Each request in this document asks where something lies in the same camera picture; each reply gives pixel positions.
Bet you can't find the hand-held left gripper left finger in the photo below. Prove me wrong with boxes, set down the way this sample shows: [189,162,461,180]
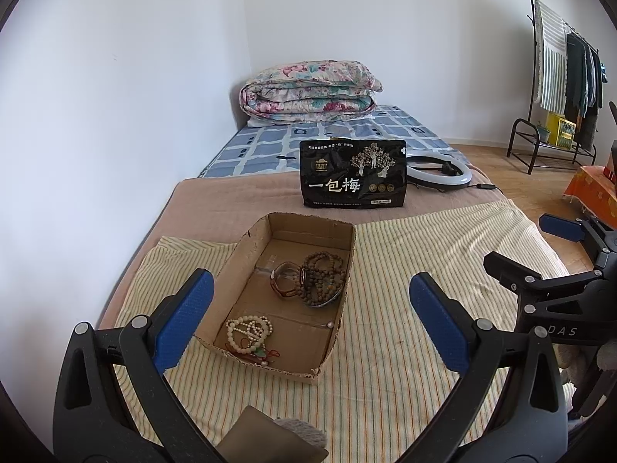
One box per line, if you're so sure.
[53,269,215,463]

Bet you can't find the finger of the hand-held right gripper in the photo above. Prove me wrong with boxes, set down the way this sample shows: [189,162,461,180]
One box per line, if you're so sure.
[483,251,609,310]
[539,212,617,262]

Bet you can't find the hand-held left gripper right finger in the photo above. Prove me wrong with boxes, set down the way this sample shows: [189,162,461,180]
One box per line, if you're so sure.
[409,272,570,463]

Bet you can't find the cream bead bracelet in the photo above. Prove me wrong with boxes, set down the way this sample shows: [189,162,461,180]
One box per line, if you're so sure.
[225,316,273,349]

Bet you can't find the white pearl necklace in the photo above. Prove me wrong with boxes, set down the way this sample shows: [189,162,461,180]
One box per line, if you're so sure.
[236,318,276,353]

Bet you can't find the jade pendant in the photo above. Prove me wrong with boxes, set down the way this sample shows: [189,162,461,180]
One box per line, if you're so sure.
[238,341,285,368]

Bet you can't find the thin blue bangle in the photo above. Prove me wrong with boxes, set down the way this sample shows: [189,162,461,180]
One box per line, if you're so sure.
[301,270,349,310]

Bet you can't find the brown wooden bead necklace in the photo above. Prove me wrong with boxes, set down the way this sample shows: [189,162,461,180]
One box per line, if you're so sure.
[296,251,349,308]

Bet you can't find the cardboard box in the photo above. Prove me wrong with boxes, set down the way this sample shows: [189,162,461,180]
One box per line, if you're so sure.
[193,212,358,383]

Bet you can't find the orange cloth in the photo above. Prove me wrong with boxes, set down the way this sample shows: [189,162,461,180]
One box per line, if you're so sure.
[561,165,617,225]

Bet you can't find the yellow striped towel blanket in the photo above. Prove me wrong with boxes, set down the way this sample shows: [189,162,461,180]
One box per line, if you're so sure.
[113,200,577,463]

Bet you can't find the yellow box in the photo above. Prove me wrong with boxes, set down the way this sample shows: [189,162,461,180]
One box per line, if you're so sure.
[545,112,578,150]

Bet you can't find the black metal clothes rack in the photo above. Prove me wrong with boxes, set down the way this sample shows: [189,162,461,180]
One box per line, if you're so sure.
[506,0,609,175]

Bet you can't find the brown blanket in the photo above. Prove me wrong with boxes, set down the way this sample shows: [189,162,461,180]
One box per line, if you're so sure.
[96,166,508,330]

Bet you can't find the olive cloth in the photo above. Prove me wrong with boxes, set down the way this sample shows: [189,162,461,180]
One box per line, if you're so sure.
[217,405,331,463]

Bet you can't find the hanging dark clothes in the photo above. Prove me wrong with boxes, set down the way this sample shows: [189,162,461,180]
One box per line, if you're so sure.
[564,31,606,151]

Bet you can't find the grey knit cloth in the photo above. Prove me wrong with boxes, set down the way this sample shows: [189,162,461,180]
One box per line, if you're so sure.
[274,417,329,450]

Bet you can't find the hanging striped cloth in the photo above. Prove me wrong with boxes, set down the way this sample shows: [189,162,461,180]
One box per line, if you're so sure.
[533,0,570,113]

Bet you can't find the black printed snack bag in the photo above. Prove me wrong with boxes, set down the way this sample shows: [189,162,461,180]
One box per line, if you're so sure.
[299,139,408,210]

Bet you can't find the blue checked bedsheet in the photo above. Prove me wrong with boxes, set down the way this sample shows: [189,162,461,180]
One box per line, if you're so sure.
[197,105,469,179]

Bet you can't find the folded floral quilt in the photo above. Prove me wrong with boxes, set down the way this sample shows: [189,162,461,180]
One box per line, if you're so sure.
[239,60,384,121]

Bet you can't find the brown strap wristwatch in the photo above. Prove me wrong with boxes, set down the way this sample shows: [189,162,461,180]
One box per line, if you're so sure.
[270,261,310,300]

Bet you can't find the white ring light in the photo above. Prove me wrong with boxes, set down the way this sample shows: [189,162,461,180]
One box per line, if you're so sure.
[406,154,472,190]

